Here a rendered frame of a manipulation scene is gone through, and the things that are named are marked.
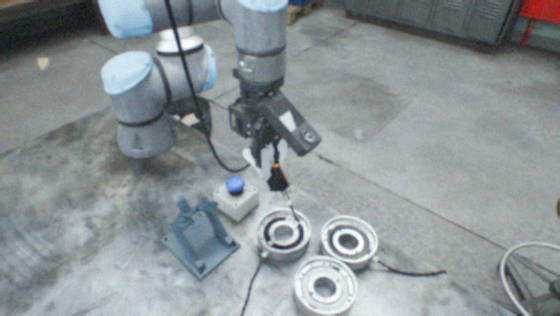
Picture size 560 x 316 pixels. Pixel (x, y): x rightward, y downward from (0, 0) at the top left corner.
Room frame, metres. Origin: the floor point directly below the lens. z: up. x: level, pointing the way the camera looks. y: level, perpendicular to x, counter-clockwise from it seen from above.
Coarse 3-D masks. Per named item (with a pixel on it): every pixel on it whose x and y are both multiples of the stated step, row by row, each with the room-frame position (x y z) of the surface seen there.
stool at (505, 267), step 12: (504, 264) 0.72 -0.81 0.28; (528, 264) 0.73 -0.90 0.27; (504, 276) 0.67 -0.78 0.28; (516, 276) 0.79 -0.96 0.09; (540, 276) 0.68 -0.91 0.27; (504, 288) 0.63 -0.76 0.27; (516, 288) 0.75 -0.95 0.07; (552, 288) 0.63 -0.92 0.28; (492, 300) 0.68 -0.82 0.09; (516, 300) 0.58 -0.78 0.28; (528, 300) 0.59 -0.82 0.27; (540, 300) 0.59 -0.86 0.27; (552, 300) 0.61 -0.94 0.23; (516, 312) 0.64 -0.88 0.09; (528, 312) 0.63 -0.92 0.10; (540, 312) 0.61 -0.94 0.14; (552, 312) 0.60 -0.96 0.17
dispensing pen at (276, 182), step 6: (270, 162) 0.50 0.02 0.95; (270, 168) 0.49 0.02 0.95; (276, 168) 0.48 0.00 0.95; (276, 174) 0.48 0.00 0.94; (282, 174) 0.48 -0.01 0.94; (270, 180) 0.48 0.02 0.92; (276, 180) 0.47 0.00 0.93; (282, 180) 0.47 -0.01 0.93; (270, 186) 0.49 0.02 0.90; (276, 186) 0.47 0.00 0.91; (282, 186) 0.47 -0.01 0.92; (288, 186) 0.47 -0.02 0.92; (282, 192) 0.47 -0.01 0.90; (288, 198) 0.47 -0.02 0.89; (288, 204) 0.46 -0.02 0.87
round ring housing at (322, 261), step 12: (312, 264) 0.36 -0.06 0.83; (324, 264) 0.36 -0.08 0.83; (336, 264) 0.36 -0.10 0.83; (300, 276) 0.34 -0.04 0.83; (312, 276) 0.34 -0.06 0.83; (324, 276) 0.34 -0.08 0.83; (348, 276) 0.34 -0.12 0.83; (300, 288) 0.31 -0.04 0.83; (312, 288) 0.31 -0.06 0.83; (336, 288) 0.32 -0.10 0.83; (348, 288) 0.32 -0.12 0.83; (300, 300) 0.29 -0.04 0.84; (324, 300) 0.29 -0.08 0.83; (336, 300) 0.29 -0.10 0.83; (348, 300) 0.29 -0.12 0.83; (312, 312) 0.27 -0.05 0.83; (324, 312) 0.27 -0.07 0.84; (336, 312) 0.27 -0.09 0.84
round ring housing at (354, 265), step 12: (348, 216) 0.46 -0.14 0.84; (324, 228) 0.43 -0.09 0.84; (360, 228) 0.44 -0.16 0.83; (324, 240) 0.41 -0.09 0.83; (336, 240) 0.41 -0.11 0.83; (348, 240) 0.43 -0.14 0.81; (360, 240) 0.41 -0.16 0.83; (372, 240) 0.41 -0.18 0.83; (324, 252) 0.39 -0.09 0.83; (348, 252) 0.39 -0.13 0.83; (372, 252) 0.38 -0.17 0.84; (348, 264) 0.36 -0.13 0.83; (360, 264) 0.36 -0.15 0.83
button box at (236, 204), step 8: (224, 184) 0.55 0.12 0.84; (248, 184) 0.55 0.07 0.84; (216, 192) 0.52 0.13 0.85; (224, 192) 0.53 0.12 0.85; (232, 192) 0.52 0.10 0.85; (240, 192) 0.52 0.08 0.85; (248, 192) 0.53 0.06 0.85; (256, 192) 0.53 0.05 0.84; (216, 200) 0.52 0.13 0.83; (224, 200) 0.50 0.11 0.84; (232, 200) 0.50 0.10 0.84; (240, 200) 0.50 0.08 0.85; (248, 200) 0.51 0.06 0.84; (256, 200) 0.53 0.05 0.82; (224, 208) 0.50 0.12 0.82; (232, 208) 0.49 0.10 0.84; (240, 208) 0.49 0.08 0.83; (248, 208) 0.51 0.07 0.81; (232, 216) 0.49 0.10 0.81; (240, 216) 0.49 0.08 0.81
